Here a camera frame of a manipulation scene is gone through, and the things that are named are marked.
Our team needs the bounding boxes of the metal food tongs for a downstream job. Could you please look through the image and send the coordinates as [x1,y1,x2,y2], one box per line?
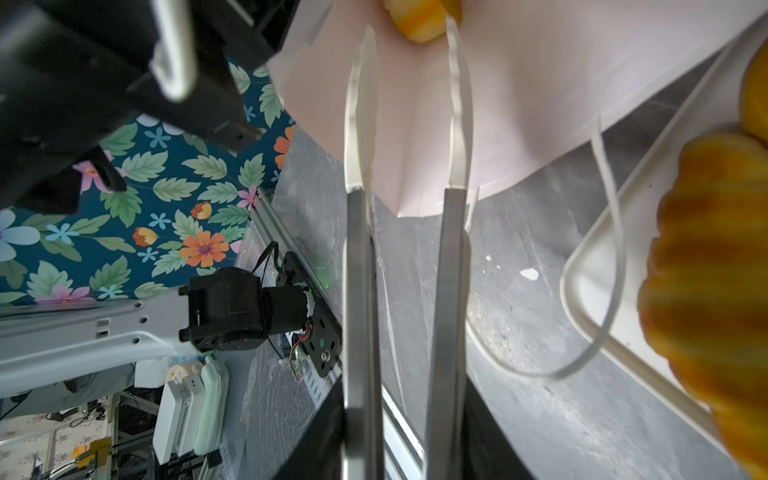
[341,18,474,479]

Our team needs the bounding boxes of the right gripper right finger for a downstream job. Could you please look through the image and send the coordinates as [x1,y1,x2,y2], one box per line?
[464,380,533,480]

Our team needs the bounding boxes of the round yellow fake bun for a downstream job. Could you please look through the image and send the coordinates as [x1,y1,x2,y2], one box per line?
[383,0,463,44]

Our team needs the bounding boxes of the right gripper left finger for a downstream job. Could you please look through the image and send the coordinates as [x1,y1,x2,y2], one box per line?
[273,380,345,480]

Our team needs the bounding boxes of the white rectangular tray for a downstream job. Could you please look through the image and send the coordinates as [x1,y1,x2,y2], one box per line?
[559,23,768,457]

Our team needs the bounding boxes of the curved croissant fake bread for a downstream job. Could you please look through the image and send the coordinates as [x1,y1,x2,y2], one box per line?
[637,132,767,479]

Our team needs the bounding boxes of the long yellow fake bread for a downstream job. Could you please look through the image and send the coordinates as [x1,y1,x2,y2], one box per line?
[739,42,768,144]

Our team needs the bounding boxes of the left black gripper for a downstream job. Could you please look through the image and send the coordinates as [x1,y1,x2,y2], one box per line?
[1,1,298,213]

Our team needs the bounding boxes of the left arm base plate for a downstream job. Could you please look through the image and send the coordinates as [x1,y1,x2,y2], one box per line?
[277,252,342,380]

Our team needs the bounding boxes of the red and white paper bag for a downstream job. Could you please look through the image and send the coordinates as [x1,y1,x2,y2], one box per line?
[266,0,768,382]

